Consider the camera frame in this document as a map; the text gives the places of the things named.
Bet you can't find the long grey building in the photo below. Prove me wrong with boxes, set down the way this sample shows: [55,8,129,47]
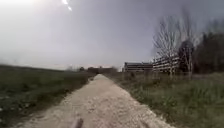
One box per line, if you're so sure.
[122,55,183,74]

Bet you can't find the pale gravel path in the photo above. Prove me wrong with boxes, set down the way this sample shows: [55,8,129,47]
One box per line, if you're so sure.
[13,73,177,128]

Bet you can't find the bare pale tree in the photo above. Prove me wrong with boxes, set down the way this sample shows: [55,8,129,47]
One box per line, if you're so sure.
[152,13,201,79]

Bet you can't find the robot's own part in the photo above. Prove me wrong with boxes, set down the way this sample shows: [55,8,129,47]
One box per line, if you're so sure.
[71,118,85,128]

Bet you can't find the grass verge with weeds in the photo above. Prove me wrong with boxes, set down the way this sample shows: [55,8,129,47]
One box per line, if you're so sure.
[103,71,224,128]

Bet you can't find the grass field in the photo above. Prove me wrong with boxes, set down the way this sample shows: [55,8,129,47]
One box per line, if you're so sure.
[0,64,97,128]

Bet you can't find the dark trees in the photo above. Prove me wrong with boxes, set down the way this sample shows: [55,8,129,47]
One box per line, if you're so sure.
[178,19,224,75]

